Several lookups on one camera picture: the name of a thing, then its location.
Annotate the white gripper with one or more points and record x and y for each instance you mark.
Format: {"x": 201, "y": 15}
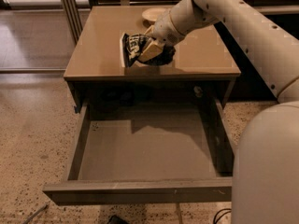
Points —
{"x": 163, "y": 27}

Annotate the blue kettle chip bag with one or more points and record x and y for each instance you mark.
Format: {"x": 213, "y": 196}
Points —
{"x": 131, "y": 47}

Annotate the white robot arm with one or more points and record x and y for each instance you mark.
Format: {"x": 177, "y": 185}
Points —
{"x": 265, "y": 187}

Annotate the grey drawer cabinet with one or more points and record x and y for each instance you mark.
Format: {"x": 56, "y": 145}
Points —
{"x": 97, "y": 55}

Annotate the open grey top drawer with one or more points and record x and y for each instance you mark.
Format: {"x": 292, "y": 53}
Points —
{"x": 149, "y": 153}

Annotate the white ceramic bowl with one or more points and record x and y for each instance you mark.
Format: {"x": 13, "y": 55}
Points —
{"x": 151, "y": 15}

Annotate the black object on floor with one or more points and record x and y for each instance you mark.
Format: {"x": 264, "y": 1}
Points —
{"x": 116, "y": 220}

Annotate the grey metal rod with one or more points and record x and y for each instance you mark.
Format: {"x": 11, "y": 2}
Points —
{"x": 36, "y": 213}

